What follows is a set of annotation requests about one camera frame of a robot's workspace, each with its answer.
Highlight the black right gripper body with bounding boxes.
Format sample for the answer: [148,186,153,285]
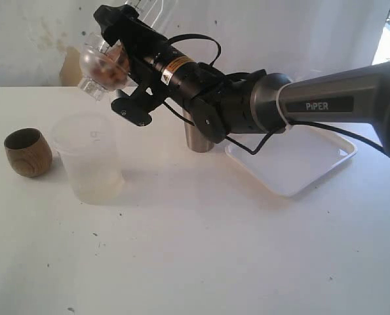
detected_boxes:
[111,16,182,127]

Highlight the clear plastic cup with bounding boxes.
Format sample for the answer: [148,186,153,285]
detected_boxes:
[108,1,178,58]

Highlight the clear dome lid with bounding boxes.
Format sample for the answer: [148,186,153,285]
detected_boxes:
[78,33,130,101]

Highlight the stainless steel cup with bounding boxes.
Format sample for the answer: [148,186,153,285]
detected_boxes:
[184,123,215,153]

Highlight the translucent white plastic cup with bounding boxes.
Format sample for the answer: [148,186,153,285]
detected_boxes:
[51,112,125,205]

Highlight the brown wooden cup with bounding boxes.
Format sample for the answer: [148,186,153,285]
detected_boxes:
[4,127,53,178]

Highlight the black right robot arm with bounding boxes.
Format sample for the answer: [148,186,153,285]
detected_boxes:
[94,5,390,157]

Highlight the brown wooden cubes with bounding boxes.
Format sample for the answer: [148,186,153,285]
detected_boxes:
[90,45,130,90]

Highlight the white square plastic tray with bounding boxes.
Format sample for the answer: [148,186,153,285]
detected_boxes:
[225,125,357,197]

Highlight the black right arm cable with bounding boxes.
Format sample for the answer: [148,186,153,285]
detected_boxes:
[166,32,390,168]

